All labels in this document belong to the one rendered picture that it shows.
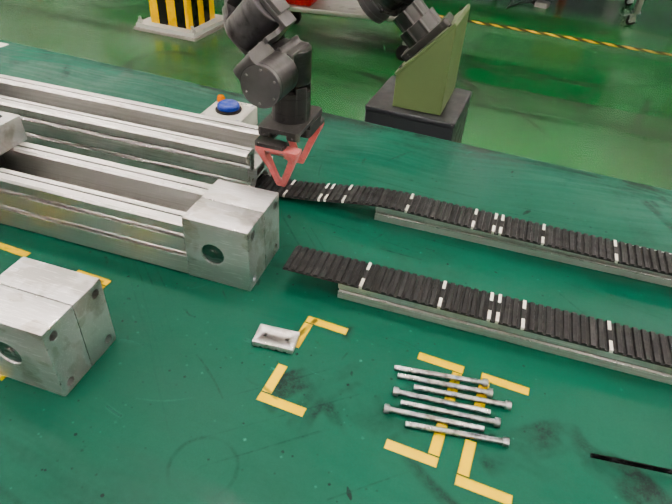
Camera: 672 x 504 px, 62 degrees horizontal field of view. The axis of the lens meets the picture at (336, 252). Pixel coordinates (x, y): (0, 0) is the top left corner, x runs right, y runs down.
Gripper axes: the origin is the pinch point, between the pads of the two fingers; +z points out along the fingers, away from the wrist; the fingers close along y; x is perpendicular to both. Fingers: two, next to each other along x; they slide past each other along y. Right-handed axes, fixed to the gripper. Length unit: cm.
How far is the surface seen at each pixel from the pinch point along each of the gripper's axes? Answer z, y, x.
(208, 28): 79, -276, -173
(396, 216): 3.5, 1.0, 18.1
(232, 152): -3.8, 4.9, -7.5
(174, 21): 74, -267, -193
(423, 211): 1.3, 1.3, 22.1
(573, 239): 1.1, -0.1, 43.8
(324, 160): 4.5, -12.6, 1.4
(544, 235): 1.1, 0.6, 39.8
